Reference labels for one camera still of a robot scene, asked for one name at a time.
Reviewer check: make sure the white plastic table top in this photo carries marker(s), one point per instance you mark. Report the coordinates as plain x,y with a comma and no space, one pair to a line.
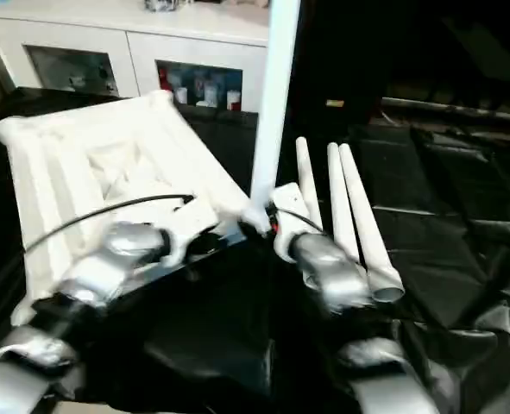
108,172

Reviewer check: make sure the white plastic table leg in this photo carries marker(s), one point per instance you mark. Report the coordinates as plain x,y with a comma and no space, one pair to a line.
276,86
341,198
367,224
308,185

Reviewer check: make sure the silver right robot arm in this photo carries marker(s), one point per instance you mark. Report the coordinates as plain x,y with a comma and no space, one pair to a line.
341,285

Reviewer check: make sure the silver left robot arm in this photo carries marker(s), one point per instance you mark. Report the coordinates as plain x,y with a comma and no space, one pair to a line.
82,285

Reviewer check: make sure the small yellow label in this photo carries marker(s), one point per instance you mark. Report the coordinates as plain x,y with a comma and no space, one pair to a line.
335,103

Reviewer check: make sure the black mat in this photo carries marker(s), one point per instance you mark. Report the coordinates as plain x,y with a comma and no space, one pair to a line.
444,224

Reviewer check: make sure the white cabinet with glass doors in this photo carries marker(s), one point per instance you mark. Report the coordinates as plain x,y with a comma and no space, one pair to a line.
125,39

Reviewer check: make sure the grey metal rail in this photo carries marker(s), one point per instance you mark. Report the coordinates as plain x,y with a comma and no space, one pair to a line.
462,112

